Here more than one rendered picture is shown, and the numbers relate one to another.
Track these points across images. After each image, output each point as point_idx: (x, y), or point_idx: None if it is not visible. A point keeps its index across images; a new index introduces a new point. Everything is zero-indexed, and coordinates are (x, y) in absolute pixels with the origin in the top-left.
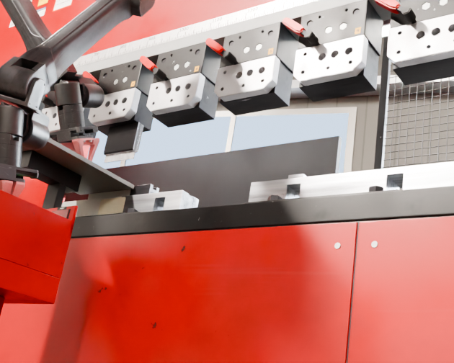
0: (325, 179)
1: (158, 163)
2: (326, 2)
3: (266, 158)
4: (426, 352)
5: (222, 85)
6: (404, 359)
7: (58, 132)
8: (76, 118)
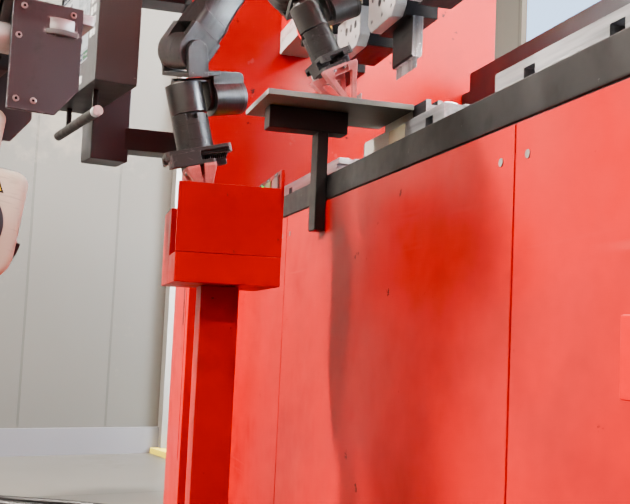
0: (555, 50)
1: (551, 30)
2: None
3: None
4: (567, 298)
5: None
6: (551, 309)
7: (309, 68)
8: (321, 44)
